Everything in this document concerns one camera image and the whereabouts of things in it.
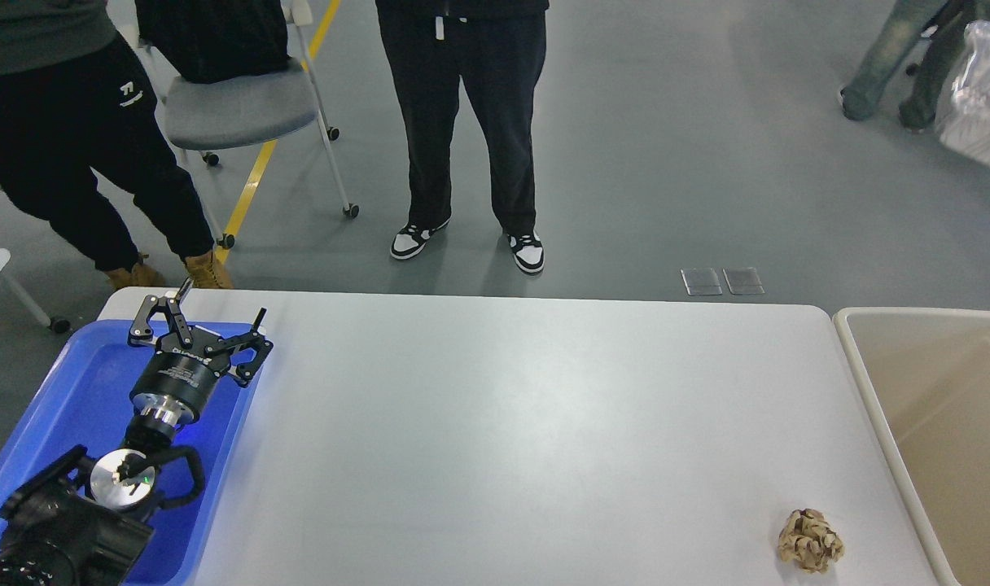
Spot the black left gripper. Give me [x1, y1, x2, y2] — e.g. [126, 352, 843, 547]
[128, 279, 274, 428]

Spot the aluminium foil tray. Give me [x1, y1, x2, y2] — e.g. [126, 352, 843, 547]
[935, 21, 990, 168]

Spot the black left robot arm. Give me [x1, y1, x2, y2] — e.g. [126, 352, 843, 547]
[0, 283, 273, 585]

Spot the blue plastic tray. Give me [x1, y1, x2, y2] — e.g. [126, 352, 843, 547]
[0, 320, 256, 585]

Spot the grey office chair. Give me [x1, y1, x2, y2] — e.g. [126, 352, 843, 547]
[141, 0, 361, 249]

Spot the person with tan boots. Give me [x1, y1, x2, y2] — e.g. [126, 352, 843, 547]
[0, 1, 232, 290]

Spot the black jacket on chair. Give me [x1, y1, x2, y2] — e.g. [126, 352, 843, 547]
[134, 1, 290, 83]

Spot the person in black trousers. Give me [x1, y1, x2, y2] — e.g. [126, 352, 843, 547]
[375, 0, 550, 275]

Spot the left floor plate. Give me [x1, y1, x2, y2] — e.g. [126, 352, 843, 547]
[681, 268, 723, 296]

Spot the floor plate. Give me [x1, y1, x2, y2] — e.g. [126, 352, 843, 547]
[722, 267, 766, 295]
[681, 268, 723, 296]

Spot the right floor plate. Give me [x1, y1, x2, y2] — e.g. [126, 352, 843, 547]
[722, 267, 766, 295]

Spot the crumpled brown paper ball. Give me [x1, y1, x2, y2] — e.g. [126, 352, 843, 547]
[777, 509, 845, 574]

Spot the beige plastic bin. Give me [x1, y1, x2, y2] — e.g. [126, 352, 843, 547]
[834, 308, 990, 585]

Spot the person in jeans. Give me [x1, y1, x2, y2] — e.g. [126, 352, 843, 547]
[839, 1, 990, 133]

